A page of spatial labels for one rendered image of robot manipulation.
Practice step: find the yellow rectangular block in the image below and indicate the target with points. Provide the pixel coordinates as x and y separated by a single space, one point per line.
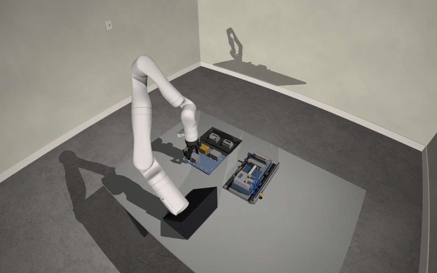
204 149

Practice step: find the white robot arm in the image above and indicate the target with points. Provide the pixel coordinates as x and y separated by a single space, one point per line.
142 68

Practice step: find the white rectangular part with pocket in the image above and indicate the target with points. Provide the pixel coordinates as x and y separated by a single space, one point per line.
227 144

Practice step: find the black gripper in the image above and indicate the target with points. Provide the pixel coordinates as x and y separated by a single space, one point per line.
190 147

